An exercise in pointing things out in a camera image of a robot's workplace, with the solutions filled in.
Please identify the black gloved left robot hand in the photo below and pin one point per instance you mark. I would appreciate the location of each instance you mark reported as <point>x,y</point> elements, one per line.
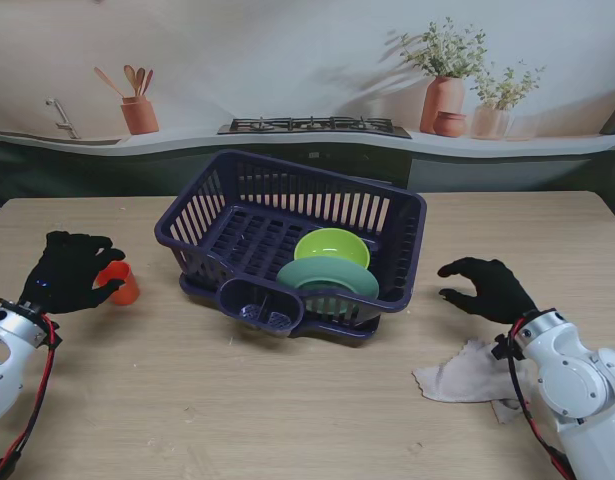
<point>62,280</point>

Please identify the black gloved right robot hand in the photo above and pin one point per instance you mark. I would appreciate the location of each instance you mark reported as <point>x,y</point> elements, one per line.
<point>502,295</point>

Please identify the orange cup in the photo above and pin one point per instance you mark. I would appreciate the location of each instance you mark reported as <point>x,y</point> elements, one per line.
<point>128,290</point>

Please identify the teal plate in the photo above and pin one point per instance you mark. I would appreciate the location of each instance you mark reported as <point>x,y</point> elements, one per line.
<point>327,275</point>

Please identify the lime green bowl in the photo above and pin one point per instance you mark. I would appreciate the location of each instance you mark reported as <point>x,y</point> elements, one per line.
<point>332,247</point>

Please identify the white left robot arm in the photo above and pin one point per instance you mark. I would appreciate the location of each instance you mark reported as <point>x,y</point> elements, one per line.
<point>7,360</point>

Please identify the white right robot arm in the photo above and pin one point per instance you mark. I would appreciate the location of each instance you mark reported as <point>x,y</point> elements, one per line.
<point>577,385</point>

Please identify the grey wiping cloth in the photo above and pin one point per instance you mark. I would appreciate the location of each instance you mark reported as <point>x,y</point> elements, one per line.
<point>457,380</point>

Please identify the purple plastic dish rack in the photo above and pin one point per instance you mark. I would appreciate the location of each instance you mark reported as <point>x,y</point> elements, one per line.
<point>257,235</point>

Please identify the printed kitchen scene backdrop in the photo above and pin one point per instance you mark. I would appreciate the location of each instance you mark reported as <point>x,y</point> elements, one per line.
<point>287,50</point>

